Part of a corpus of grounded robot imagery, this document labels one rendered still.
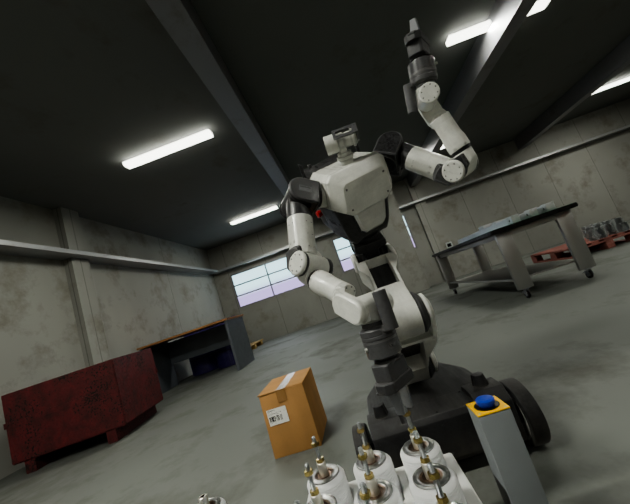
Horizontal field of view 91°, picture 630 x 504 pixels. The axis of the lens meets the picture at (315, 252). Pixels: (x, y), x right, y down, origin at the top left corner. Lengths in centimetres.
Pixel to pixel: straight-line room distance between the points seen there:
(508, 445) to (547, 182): 1027
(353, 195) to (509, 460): 81
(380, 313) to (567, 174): 1065
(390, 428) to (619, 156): 1147
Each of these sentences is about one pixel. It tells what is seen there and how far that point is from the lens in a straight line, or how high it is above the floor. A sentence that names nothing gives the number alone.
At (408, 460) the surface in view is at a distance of 87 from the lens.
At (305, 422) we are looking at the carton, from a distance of 169.
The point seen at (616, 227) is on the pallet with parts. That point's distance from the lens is 640.
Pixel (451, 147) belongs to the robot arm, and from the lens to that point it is 118.
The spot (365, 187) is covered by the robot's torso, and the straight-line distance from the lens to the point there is 113.
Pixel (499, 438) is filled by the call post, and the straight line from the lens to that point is 85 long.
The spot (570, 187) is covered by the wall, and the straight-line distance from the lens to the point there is 1119.
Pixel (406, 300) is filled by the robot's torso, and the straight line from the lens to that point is 107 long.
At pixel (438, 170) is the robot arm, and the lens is 118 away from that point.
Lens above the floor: 65
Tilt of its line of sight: 8 degrees up
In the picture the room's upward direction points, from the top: 19 degrees counter-clockwise
